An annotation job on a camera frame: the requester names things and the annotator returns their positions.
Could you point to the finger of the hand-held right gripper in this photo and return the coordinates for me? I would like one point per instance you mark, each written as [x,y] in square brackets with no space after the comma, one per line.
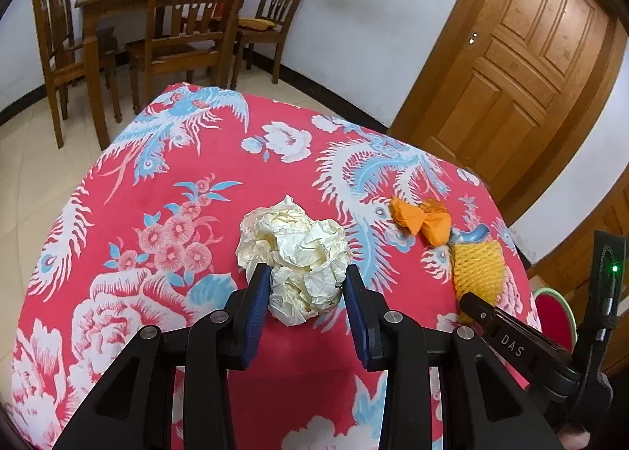
[484,315]

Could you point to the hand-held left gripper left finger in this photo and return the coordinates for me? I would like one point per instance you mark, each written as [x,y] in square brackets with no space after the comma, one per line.
[255,317]

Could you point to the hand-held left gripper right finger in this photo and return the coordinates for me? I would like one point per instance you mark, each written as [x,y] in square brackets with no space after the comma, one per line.
[361,327]

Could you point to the green-rimmed red bin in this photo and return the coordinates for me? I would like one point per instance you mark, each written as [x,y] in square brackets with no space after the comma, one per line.
[553,315]

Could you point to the yellow foam fruit net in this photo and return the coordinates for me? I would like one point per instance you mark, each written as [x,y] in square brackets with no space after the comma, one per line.
[479,268]

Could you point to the cream paper ball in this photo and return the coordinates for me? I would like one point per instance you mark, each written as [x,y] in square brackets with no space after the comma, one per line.
[295,243]

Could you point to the panelled wooden door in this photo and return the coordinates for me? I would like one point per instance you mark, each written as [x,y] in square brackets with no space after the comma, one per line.
[521,61]
[589,233]

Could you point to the crumpled orange wrapper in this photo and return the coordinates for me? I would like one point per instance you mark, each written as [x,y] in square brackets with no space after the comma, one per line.
[432,226]

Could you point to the red floral tablecloth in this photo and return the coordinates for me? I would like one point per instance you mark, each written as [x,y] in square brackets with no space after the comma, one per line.
[270,160]

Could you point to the mustard seat cushion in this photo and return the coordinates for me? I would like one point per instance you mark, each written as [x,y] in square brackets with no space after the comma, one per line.
[255,23]

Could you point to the wooden slat-back chair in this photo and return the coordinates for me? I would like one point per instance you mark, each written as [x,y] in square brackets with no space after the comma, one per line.
[196,12]
[280,2]
[59,37]

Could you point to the wooden dining table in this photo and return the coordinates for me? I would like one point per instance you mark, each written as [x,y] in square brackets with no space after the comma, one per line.
[123,0]

